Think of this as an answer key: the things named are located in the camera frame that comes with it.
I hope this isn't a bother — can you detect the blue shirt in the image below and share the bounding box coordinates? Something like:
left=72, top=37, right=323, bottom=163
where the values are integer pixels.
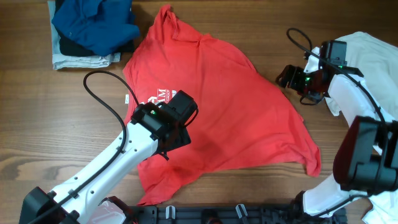
left=51, top=0, right=141, bottom=57

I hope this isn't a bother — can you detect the red t-shirt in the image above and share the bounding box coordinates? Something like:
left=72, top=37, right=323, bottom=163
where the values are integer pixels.
left=123, top=5, right=321, bottom=206

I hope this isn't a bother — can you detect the white garment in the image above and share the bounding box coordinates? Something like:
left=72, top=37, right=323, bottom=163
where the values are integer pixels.
left=303, top=30, right=398, bottom=224

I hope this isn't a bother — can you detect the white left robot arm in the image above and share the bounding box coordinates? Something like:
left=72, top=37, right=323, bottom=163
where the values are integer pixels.
left=19, top=90, right=198, bottom=223

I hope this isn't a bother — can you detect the white clip on rail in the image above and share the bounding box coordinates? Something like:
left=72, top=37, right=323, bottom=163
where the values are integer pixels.
left=235, top=203, right=248, bottom=219
left=165, top=205, right=176, bottom=220

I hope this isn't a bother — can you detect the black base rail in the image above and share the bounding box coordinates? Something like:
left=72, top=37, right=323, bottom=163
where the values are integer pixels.
left=131, top=205, right=348, bottom=224

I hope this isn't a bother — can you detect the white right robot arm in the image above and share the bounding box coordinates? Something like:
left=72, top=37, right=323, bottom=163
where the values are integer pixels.
left=276, top=40, right=397, bottom=223

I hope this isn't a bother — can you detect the black folded garment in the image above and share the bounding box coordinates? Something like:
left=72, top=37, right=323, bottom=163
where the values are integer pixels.
left=55, top=0, right=136, bottom=58

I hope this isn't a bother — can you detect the light grey folded garment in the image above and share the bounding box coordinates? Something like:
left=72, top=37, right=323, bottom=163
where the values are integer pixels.
left=48, top=1, right=131, bottom=70

